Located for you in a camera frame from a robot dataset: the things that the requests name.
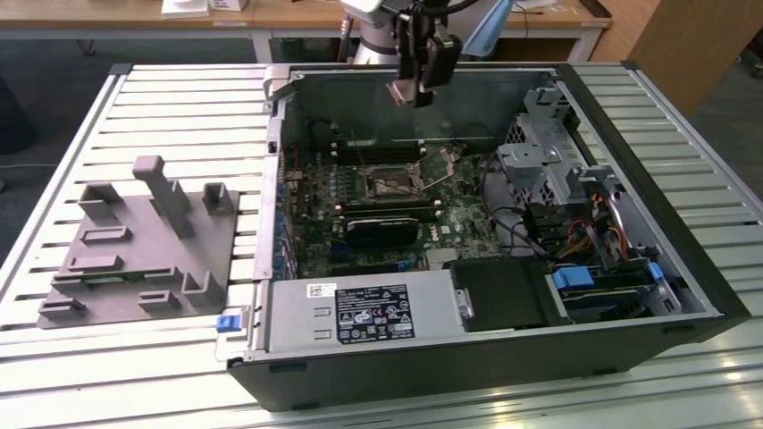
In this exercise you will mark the CPU socket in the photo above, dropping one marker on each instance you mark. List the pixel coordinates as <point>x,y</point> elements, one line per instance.
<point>394,183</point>

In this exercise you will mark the black open PC case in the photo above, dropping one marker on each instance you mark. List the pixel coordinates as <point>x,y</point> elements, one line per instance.
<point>418,380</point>

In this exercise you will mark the black RAM slot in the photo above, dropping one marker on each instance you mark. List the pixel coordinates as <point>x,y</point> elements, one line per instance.
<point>400,159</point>
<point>388,212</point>
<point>426,216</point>
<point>400,148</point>
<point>388,207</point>
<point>400,143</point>
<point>388,203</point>
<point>400,154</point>

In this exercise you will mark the grey power supply unit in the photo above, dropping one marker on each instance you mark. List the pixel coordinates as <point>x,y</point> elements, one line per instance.
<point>293,313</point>

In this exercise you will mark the silver disk bay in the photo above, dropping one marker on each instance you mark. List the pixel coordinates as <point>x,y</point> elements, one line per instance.
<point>668,299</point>

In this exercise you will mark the white papers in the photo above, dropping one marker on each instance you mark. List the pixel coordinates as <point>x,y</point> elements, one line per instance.
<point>542,4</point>

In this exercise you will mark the green RAM stick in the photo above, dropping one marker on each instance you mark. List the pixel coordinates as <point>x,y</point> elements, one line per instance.
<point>110,278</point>

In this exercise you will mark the blue disk carrier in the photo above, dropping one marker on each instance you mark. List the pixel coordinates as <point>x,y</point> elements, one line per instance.
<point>573,279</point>

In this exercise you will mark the large white box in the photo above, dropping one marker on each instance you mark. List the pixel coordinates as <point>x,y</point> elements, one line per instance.
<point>185,9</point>

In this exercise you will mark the black graphics card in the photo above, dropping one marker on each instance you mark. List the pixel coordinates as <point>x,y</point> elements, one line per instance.
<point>382,232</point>

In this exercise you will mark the silver CPU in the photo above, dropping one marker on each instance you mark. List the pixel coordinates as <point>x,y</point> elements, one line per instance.
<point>401,93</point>

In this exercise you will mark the wooden cabinet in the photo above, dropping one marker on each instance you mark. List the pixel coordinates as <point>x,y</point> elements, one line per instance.
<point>686,44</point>

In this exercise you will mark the black fan shroud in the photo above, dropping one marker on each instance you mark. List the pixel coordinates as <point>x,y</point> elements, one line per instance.
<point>508,295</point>

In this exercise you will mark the silver drive cage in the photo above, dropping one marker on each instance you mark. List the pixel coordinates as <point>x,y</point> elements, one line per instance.
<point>528,163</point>

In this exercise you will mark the small white box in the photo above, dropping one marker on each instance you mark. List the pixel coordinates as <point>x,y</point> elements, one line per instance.
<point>230,4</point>

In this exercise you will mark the silver chipset heatsink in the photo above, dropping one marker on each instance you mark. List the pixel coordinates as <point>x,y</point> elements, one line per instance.
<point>446,258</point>

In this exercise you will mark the black bin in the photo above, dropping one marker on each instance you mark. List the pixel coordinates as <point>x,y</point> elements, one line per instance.
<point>16,116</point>

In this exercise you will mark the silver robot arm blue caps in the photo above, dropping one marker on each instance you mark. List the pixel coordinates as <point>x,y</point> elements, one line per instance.
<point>376,44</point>

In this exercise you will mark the grey parts rack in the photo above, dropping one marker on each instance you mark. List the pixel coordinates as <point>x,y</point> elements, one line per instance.
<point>156,268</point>

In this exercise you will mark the blue plastic clip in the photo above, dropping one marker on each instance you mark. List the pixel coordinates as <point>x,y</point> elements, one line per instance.
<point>654,272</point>

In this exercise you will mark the green motherboard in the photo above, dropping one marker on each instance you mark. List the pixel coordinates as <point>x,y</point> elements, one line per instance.
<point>465,232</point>

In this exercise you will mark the blue case latch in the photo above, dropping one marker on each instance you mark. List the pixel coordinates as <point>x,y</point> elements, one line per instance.
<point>228,324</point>

